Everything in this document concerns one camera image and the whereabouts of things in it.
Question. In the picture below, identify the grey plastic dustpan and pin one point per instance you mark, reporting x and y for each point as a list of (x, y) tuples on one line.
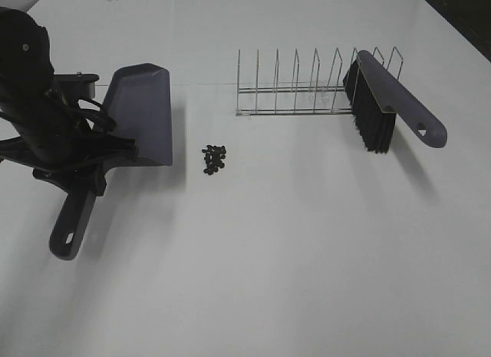
[(138, 99)]

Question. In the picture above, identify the pile of coffee beans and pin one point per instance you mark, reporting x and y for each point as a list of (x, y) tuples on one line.
[(214, 158)]

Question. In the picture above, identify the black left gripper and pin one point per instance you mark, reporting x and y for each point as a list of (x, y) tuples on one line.
[(71, 158)]

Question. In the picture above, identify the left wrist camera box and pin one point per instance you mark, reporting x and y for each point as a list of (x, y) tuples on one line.
[(78, 86)]

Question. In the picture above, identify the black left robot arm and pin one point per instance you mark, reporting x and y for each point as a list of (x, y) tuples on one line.
[(63, 134)]

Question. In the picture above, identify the grey hand brush black bristles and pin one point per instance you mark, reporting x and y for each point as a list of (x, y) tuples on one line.
[(377, 99)]

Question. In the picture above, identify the metal wire dish rack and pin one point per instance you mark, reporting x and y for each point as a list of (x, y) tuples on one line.
[(318, 90)]

